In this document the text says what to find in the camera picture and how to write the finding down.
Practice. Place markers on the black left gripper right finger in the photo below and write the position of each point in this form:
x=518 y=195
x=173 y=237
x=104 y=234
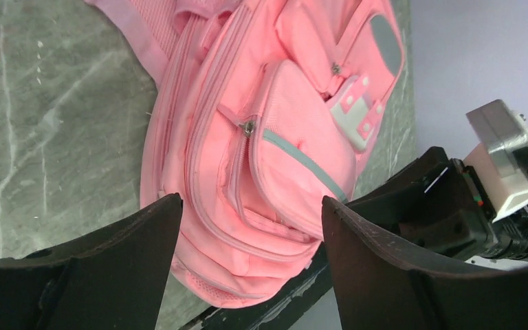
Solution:
x=382 y=281

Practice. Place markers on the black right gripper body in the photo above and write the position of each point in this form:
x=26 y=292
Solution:
x=440 y=203

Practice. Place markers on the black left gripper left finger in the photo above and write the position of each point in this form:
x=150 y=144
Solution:
x=111 y=278

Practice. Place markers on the pink student backpack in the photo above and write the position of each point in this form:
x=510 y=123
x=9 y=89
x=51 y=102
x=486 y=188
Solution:
x=263 y=109

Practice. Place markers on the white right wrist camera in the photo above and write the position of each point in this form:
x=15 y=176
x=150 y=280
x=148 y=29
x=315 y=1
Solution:
x=500 y=159

